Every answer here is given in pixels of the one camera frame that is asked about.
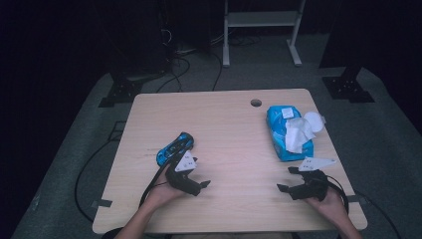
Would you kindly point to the black stand base plate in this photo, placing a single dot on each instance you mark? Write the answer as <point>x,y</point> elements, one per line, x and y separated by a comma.
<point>121,93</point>
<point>346,88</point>

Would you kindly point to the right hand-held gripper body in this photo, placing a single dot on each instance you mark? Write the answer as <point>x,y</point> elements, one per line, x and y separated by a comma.
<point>312,187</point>

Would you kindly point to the blue wet wipe pack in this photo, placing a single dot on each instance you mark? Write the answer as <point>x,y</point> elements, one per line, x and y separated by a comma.
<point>277,132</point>

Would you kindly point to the person's left hand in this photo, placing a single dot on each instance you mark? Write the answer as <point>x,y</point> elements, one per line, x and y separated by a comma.
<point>159,194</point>

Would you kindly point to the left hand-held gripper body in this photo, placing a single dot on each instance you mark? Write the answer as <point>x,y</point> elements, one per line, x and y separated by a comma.
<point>182,181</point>

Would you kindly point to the person's right hand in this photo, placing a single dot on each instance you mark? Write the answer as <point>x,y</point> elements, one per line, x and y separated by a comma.
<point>331,207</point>

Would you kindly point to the grey tape strip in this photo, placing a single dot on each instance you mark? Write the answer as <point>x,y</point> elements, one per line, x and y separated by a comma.
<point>101,203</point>
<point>356,198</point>

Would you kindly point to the blue toy car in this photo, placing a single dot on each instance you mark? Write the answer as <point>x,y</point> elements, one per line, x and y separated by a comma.
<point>166,154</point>

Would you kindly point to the white metal stand frame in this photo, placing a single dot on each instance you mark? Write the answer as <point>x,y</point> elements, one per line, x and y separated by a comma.
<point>262,19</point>

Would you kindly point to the white wet wipe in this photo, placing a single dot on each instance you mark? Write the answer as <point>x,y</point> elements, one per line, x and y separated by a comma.
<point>295,136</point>

